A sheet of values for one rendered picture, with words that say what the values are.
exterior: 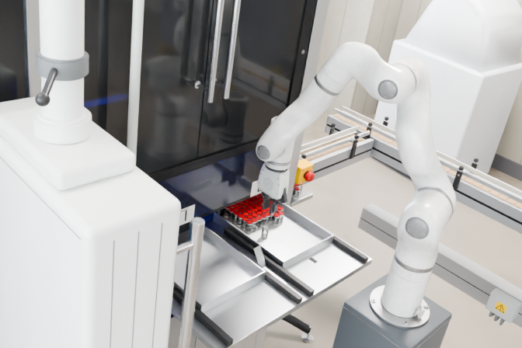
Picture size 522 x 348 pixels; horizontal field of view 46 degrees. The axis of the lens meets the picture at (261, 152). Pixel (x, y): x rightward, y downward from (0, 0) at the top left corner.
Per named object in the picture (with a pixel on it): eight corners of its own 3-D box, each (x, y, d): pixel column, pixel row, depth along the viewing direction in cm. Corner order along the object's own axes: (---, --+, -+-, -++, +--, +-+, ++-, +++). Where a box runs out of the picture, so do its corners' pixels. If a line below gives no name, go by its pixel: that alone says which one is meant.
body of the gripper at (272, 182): (258, 159, 198) (253, 189, 203) (280, 172, 192) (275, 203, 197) (273, 153, 203) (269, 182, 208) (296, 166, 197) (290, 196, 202)
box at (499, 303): (484, 307, 262) (491, 291, 258) (489, 303, 265) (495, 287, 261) (510, 324, 255) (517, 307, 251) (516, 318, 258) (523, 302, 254)
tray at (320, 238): (213, 220, 216) (214, 211, 215) (264, 199, 234) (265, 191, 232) (281, 270, 197) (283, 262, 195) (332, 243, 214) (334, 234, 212)
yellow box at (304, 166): (284, 176, 235) (287, 160, 232) (297, 172, 240) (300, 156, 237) (299, 186, 231) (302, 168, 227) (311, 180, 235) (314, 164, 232)
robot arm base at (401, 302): (440, 311, 193) (457, 265, 184) (408, 338, 180) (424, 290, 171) (391, 279, 204) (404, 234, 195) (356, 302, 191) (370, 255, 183)
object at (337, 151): (272, 200, 241) (277, 166, 233) (245, 183, 250) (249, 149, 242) (372, 158, 287) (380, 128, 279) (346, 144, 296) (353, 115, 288)
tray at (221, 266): (131, 253, 194) (132, 245, 192) (195, 227, 211) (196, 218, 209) (200, 314, 174) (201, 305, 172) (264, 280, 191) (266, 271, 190)
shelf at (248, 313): (118, 264, 191) (118, 259, 190) (272, 199, 238) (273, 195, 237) (218, 357, 163) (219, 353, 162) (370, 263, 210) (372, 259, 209)
